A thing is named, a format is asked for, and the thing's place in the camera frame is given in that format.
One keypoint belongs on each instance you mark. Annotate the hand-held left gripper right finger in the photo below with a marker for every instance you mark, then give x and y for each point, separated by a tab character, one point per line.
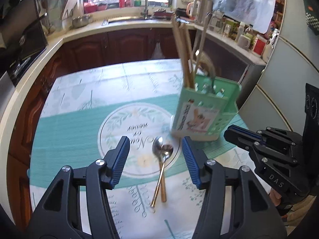
192	161

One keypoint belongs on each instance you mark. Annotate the dark wooden base cabinets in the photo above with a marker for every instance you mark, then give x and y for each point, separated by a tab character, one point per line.
124	44

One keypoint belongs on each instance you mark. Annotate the green plastic utensil holder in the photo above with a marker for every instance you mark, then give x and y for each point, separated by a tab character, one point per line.
199	109

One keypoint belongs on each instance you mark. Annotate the steel electric kettle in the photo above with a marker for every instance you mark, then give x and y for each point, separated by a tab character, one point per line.
199	7

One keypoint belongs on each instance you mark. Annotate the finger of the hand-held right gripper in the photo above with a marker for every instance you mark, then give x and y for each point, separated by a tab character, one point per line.
281	139
239	140

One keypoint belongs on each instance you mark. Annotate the person's right hand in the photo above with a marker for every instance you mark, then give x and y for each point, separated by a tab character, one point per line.
276	198

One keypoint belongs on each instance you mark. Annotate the pink basin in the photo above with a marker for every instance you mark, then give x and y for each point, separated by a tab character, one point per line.
90	7

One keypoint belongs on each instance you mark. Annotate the steel faucet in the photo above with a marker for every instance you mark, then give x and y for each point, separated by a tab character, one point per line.
145	5

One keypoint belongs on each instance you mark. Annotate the steel bowl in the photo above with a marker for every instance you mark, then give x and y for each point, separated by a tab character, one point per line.
81	21

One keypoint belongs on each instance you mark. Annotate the green lidded jar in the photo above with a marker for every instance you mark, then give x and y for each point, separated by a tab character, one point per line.
231	28

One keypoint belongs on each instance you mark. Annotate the white mug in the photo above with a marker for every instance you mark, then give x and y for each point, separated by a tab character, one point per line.
243	41

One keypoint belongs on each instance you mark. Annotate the gas stove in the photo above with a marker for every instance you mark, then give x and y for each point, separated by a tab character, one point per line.
27	63

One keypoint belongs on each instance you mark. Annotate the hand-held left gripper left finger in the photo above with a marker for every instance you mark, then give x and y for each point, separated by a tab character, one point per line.
121	161

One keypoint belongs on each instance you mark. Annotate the steel kitchen sink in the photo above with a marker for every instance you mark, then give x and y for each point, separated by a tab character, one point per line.
124	20

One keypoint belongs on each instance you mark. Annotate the glass pitcher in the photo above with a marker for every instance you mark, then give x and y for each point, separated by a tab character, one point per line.
216	22

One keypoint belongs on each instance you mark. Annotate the grey refrigerator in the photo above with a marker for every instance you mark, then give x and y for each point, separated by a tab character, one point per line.
281	79

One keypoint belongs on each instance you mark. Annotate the black splash guard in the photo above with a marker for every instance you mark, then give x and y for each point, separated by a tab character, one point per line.
25	29

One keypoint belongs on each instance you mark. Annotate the green checkered cloth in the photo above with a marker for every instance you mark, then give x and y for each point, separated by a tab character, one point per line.
312	12

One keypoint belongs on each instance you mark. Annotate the bundle of wooden chopsticks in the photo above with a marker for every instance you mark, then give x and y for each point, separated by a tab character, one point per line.
185	62

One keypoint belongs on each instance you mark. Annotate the white capped bottle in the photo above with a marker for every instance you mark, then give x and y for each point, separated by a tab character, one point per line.
240	31

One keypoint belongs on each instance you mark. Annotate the person's right forearm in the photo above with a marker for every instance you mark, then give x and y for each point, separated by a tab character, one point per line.
301	206

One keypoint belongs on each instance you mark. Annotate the white cutting board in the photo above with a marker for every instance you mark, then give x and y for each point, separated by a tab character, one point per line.
71	6

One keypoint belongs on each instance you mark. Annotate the red label container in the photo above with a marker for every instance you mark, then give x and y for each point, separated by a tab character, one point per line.
259	45

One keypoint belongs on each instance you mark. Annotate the green bottle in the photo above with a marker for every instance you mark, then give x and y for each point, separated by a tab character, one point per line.
137	1

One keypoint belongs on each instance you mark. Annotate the stainless steel panel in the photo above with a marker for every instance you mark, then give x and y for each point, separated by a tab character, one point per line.
6	94

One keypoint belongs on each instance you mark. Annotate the grey glass door cabinet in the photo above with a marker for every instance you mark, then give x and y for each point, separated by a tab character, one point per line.
229	62

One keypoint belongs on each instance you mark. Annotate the clear plastic sheet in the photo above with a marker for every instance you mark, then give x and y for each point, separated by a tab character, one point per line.
249	5

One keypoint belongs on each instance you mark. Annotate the white plastic bag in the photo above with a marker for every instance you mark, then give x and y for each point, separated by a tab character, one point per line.
158	51

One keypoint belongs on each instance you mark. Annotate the tree print tablecloth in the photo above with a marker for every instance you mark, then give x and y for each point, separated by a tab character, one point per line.
74	129

